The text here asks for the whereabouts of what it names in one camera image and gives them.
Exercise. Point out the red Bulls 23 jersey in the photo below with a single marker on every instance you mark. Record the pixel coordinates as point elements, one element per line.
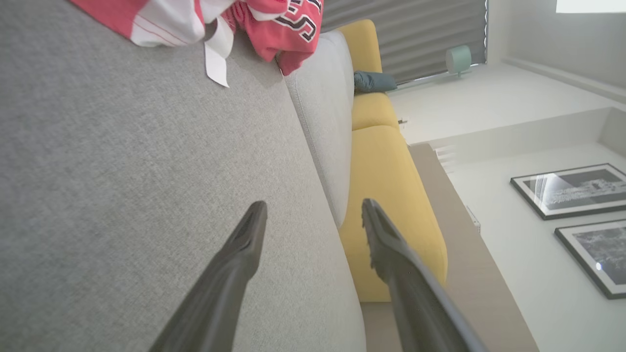
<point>283,34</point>

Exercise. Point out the grey pleated curtain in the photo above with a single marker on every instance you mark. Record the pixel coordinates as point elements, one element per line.
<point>415,34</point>

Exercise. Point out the yellow sofa backrest cushion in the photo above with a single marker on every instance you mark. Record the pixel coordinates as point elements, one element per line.
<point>374,111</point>
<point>391,205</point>

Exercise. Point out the red shorts with white stripes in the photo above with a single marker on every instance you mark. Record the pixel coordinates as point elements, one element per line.
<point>161,24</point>

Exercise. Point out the mint green round lamp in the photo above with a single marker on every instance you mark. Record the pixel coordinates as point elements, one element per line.
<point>458,58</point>

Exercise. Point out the yellow and grey sofa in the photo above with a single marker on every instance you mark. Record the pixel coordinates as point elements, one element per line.
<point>137,195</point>

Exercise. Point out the teal throw pillow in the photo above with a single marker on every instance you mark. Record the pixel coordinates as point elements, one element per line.
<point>374,81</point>

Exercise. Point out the black framed wall picture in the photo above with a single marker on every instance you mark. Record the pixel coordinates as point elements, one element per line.
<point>572,190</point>
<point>599,254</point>

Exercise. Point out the grey sofa seat cushion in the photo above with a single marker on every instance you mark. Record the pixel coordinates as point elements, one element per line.
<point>325,122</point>

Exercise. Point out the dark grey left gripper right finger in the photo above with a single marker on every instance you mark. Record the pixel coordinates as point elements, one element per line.
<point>415,303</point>

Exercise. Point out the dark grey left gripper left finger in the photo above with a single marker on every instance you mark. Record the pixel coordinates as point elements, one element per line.
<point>220,293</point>

